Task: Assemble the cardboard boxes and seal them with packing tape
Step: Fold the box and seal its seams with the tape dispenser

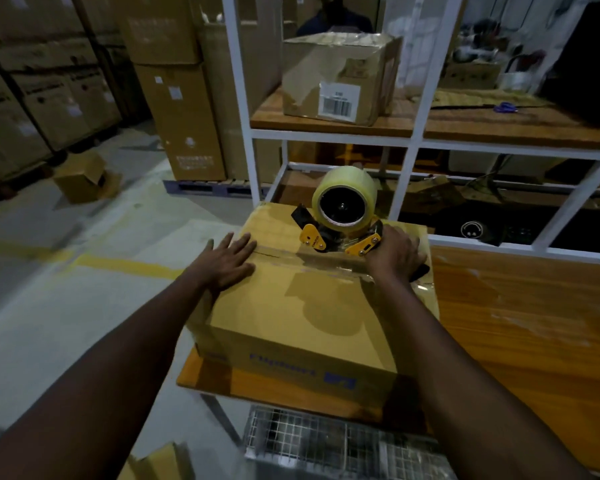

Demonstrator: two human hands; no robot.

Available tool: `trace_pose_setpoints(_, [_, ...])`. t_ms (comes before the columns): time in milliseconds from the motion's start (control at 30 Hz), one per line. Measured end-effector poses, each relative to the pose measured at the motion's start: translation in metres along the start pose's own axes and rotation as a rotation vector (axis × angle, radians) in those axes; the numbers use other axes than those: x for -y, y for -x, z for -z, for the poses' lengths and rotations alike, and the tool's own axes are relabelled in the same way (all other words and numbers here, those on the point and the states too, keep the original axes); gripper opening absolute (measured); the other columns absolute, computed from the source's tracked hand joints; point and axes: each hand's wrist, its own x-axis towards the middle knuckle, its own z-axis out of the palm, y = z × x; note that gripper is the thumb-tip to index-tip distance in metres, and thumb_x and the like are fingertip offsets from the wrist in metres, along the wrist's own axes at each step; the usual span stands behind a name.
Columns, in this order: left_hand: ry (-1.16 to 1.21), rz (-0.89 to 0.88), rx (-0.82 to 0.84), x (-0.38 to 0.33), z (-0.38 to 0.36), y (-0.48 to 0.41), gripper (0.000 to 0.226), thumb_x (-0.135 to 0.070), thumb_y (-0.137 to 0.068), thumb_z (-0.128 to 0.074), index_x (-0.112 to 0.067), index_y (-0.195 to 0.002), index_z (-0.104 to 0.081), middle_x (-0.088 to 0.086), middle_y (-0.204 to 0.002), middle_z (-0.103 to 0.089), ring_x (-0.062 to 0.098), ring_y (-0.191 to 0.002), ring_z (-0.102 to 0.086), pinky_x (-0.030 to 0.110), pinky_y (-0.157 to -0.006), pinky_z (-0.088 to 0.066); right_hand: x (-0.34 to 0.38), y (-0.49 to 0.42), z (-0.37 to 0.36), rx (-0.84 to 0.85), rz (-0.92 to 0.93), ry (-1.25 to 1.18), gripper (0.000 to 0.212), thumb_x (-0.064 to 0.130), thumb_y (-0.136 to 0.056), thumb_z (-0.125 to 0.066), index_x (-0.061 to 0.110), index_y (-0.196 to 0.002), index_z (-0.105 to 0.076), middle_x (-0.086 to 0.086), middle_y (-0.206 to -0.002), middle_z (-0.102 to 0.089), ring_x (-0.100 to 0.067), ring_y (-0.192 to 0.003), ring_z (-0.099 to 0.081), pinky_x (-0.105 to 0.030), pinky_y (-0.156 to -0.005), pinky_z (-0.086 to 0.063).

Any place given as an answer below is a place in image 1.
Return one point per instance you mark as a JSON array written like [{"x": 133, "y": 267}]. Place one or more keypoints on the taped box with barcode label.
[{"x": 305, "y": 79}]

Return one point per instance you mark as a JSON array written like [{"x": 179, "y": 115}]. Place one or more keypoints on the yellow-brown cardboard box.
[{"x": 280, "y": 304}]

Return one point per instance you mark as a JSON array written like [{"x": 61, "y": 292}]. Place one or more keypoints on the black round-logo device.
[{"x": 472, "y": 230}]

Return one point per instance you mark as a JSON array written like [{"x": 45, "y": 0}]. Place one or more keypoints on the clear packing tape roll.
[{"x": 350, "y": 177}]

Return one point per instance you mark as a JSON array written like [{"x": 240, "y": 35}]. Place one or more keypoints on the yellow cardboard box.
[
  {"x": 127, "y": 472},
  {"x": 162, "y": 464}
]

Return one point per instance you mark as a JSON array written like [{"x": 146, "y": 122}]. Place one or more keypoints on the orange wooden table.
[{"x": 530, "y": 319}]

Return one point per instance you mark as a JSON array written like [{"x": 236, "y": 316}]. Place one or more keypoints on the person's right hand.
[{"x": 397, "y": 257}]

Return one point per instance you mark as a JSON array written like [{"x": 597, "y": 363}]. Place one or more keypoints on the blue pallet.
[{"x": 200, "y": 188}]

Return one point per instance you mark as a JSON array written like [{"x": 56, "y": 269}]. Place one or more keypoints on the person's right forearm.
[{"x": 470, "y": 394}]

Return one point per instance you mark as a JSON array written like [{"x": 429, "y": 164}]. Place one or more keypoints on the person's left forearm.
[{"x": 90, "y": 384}]

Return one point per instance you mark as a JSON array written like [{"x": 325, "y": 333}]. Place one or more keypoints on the black monitor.
[{"x": 590, "y": 79}]

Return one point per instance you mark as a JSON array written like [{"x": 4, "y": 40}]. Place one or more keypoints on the wooden shelf board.
[{"x": 480, "y": 129}]

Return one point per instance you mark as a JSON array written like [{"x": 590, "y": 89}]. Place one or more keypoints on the wide brown cardboard box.
[{"x": 155, "y": 24}]

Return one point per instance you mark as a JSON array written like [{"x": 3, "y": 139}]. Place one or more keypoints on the blue scissors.
[{"x": 505, "y": 107}]

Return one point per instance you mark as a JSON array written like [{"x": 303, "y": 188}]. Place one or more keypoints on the wall of stacked cartons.
[{"x": 30, "y": 104}]

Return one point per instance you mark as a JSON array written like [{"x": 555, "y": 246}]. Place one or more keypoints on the flattened cardboard sheet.
[{"x": 470, "y": 98}]

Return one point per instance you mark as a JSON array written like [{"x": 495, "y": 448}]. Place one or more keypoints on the white metal shelf frame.
[{"x": 330, "y": 136}]

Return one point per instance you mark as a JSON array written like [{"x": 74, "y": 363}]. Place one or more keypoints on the tall plain cardboard box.
[{"x": 267, "y": 69}]

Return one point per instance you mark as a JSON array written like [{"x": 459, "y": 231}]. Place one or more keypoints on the person's left hand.
[{"x": 225, "y": 264}]

